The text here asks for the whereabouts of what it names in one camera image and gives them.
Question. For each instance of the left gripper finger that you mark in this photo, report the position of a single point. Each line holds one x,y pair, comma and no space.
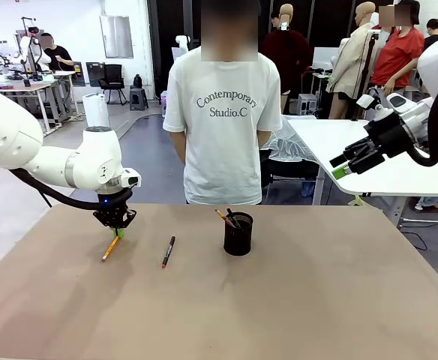
114,232
120,232

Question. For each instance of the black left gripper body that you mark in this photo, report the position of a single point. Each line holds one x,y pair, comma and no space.
114,217

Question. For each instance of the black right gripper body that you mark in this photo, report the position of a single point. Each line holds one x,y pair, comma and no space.
389,135

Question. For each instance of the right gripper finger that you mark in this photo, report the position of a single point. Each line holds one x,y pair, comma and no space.
354,152
361,165

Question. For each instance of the yellow pencil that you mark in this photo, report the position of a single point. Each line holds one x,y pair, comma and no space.
108,252

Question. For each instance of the black marker with red end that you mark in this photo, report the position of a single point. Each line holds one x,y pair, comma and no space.
168,252

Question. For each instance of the orange pencil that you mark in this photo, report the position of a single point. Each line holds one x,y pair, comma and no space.
221,215

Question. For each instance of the black pen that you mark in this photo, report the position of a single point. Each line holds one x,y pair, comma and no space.
231,214

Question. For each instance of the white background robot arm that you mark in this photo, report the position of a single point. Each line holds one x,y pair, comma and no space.
182,42

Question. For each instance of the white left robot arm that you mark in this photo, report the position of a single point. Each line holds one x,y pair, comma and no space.
87,161

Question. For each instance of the black mesh pen holder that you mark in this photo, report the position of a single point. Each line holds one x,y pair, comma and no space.
237,240

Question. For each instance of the white table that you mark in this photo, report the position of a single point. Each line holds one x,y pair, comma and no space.
391,180

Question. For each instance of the translucent plastic sheet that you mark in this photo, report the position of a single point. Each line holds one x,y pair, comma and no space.
294,138

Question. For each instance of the person in red shirt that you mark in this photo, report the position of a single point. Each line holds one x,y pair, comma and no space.
397,56

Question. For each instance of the mannequin in beige coat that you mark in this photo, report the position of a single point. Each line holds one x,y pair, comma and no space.
348,63

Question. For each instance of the white air purifier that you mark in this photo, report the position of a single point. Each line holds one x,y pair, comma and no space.
96,108

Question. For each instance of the grey stacked stools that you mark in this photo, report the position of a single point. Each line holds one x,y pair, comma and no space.
138,98

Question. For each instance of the person in white t-shirt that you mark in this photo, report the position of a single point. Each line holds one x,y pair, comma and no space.
222,150

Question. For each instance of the black office chair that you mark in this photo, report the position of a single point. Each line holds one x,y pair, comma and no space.
113,77

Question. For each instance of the white desk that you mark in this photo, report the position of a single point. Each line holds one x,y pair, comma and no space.
63,74

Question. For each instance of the wooden-top desk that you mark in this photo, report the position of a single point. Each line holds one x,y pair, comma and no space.
16,89

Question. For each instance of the person in black t-shirt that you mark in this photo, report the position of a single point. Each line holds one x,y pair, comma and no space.
57,56

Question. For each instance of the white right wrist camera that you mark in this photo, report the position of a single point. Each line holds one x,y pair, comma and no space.
365,101

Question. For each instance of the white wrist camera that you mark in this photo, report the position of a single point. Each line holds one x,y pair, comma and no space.
365,101
132,178

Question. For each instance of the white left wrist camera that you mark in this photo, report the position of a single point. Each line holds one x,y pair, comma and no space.
132,178

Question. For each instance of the grey wall panel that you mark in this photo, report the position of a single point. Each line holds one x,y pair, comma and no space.
116,37

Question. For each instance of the white robot with red camera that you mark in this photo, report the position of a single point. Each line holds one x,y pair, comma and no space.
26,47

